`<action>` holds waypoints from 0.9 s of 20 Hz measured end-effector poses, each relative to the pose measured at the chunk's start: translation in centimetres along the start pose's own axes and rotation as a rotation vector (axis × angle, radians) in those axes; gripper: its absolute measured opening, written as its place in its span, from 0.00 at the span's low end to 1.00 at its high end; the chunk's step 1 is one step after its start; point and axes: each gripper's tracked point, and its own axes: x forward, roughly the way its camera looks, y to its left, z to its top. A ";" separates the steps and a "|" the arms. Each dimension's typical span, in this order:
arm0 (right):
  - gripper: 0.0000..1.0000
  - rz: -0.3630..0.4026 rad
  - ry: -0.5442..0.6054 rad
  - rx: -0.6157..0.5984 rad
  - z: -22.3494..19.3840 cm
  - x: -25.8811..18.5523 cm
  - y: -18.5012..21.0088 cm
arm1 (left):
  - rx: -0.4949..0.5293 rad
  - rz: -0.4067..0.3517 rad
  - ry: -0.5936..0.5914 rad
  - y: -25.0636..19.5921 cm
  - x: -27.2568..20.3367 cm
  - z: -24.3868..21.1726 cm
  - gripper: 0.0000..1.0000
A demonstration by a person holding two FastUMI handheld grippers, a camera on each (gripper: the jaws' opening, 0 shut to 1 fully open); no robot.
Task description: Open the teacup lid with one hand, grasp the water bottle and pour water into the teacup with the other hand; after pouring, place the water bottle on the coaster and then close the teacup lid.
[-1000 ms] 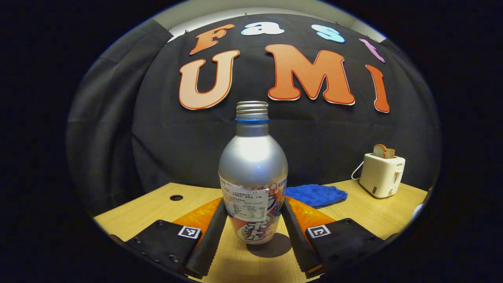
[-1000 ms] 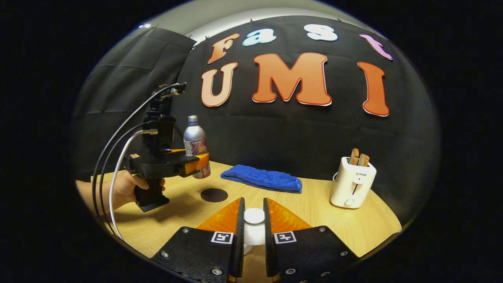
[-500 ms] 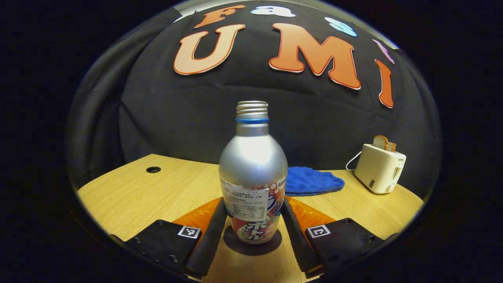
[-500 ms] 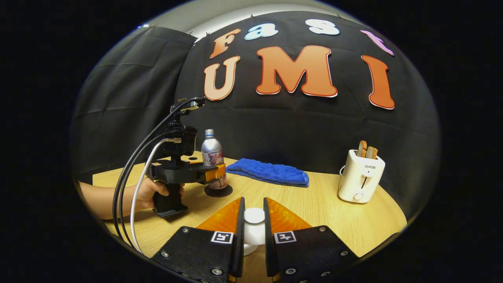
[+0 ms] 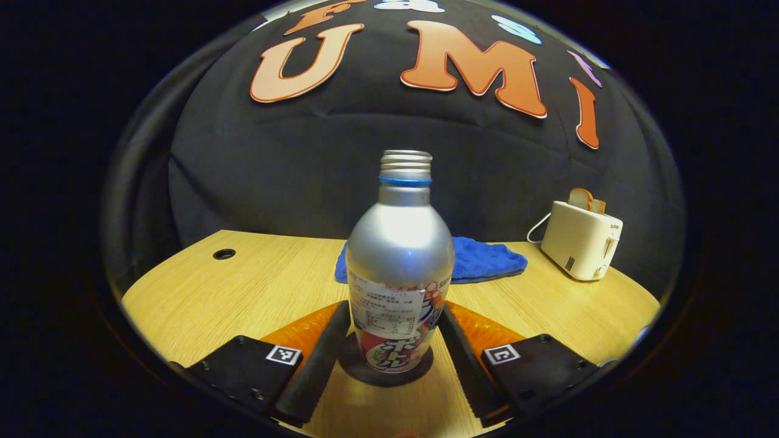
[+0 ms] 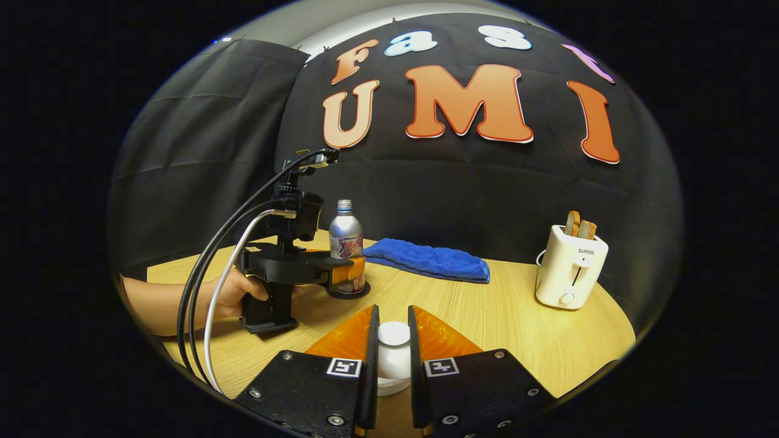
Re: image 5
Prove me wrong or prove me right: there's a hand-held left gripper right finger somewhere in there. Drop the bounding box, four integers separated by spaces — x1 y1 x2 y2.
439 300 609 428

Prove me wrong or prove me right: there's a black backdrop cloth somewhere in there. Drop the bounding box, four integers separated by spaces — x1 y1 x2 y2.
167 0 685 296

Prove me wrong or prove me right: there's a silver water bottle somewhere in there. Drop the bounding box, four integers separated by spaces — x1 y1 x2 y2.
346 150 455 373

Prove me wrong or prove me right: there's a dark round coaster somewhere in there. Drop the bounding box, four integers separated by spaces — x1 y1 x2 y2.
338 332 434 388

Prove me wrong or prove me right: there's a blue towel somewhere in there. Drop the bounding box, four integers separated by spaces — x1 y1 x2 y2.
335 236 528 285

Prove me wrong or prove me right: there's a plain black side cloth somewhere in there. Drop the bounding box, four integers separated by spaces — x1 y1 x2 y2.
102 15 268 293

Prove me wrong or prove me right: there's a white toaster cable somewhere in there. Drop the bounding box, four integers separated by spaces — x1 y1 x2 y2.
526 212 552 244

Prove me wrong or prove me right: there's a cream white toaster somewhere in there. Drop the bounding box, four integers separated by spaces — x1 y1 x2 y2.
540 201 623 281

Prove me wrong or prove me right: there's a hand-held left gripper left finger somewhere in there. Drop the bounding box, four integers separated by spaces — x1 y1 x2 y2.
170 300 352 428

